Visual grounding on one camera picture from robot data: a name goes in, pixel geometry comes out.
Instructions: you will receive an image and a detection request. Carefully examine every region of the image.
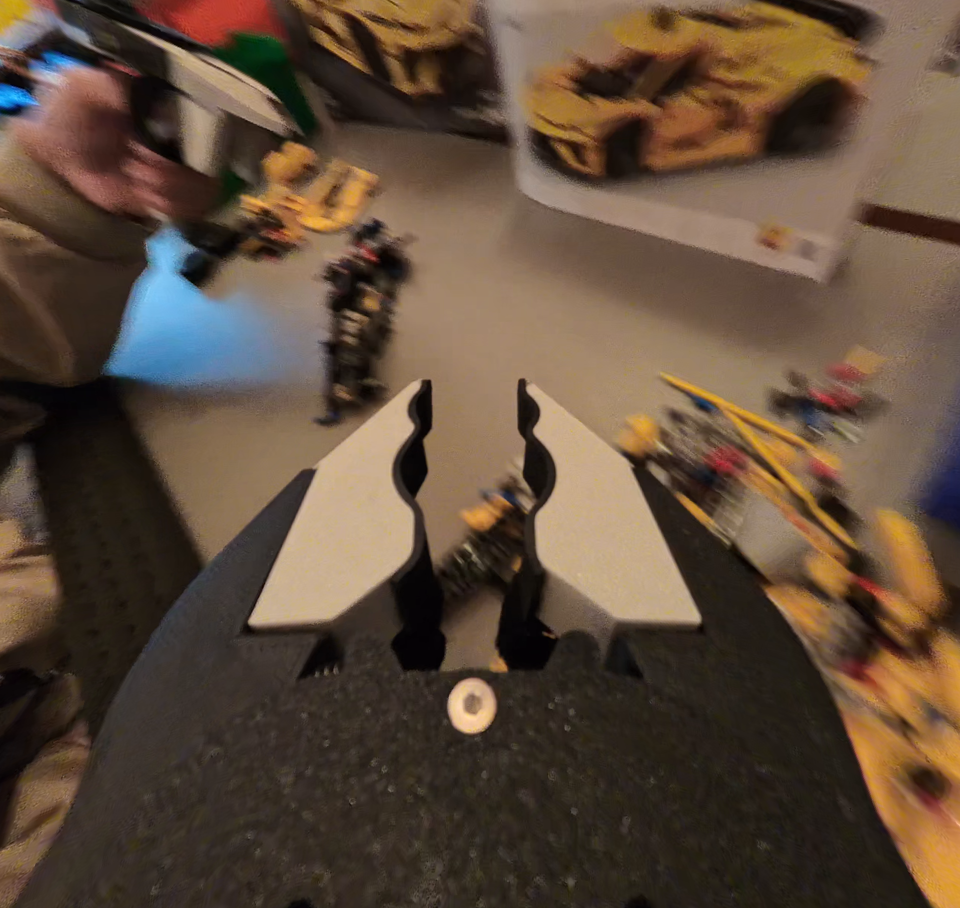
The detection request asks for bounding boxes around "toy car chassis assembly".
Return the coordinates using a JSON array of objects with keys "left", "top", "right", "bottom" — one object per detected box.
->
[{"left": 315, "top": 219, "right": 415, "bottom": 427}]

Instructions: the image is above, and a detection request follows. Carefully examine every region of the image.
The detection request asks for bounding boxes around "person's left forearm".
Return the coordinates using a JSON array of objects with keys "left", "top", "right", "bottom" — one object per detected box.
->
[{"left": 0, "top": 135, "right": 155, "bottom": 387}]

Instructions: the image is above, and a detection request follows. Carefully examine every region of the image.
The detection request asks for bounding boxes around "brown strip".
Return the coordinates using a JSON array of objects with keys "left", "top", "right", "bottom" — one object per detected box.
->
[{"left": 858, "top": 203, "right": 960, "bottom": 245}]

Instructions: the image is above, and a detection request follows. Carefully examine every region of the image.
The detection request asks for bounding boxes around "green plastic bin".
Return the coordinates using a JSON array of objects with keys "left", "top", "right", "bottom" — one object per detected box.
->
[{"left": 221, "top": 32, "right": 320, "bottom": 140}]

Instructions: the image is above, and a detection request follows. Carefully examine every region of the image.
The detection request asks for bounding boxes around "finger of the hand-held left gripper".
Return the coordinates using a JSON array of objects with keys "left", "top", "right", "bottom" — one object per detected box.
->
[
  {"left": 180, "top": 101, "right": 264, "bottom": 183},
  {"left": 90, "top": 15, "right": 303, "bottom": 140}
]

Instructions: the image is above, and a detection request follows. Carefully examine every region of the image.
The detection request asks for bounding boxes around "grey desk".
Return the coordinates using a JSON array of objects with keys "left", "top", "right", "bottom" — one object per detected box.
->
[{"left": 105, "top": 120, "right": 960, "bottom": 908}]

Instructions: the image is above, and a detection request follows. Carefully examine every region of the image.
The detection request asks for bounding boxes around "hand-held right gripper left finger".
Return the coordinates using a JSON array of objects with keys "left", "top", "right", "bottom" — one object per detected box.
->
[{"left": 247, "top": 379, "right": 445, "bottom": 672}]

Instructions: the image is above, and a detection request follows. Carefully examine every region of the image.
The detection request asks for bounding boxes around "blue plastic bin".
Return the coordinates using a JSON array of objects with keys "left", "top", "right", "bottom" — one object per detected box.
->
[{"left": 918, "top": 428, "right": 960, "bottom": 526}]

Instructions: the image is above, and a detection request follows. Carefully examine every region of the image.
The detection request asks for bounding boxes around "black Lego set box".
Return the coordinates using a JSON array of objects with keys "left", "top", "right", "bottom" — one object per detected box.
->
[{"left": 273, "top": 0, "right": 507, "bottom": 140}]

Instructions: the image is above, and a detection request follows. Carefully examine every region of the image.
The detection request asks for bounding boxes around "pile of toy brick pieces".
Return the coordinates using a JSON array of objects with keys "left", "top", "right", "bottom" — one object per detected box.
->
[{"left": 438, "top": 345, "right": 960, "bottom": 908}]

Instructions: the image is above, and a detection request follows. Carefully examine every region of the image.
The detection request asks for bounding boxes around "yellow toy car body shell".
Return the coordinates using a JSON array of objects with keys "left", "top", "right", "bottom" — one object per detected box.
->
[{"left": 296, "top": 160, "right": 382, "bottom": 234}]

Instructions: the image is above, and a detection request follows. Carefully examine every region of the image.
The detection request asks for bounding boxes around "yellow black brick sub-assembly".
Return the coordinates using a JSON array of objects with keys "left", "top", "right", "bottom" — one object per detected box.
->
[{"left": 240, "top": 195, "right": 309, "bottom": 260}]

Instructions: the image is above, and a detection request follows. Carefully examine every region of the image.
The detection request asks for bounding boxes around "yellow toy car body panel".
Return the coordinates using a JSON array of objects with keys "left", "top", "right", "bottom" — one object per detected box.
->
[{"left": 262, "top": 141, "right": 320, "bottom": 185}]

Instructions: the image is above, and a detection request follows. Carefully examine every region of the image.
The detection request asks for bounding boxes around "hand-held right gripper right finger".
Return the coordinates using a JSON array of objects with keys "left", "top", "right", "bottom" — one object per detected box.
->
[{"left": 496, "top": 379, "right": 702, "bottom": 672}]

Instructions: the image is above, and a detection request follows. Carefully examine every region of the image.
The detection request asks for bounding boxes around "Lego instruction booklet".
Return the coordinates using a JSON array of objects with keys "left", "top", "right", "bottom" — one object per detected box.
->
[{"left": 480, "top": 0, "right": 935, "bottom": 282}]

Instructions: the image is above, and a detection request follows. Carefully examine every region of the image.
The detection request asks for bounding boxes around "person's beige jacket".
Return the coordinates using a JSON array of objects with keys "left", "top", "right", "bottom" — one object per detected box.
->
[{"left": 0, "top": 390, "right": 95, "bottom": 871}]

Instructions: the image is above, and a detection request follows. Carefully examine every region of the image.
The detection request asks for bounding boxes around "person's left hand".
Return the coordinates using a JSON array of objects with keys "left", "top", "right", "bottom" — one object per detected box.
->
[{"left": 18, "top": 68, "right": 222, "bottom": 222}]

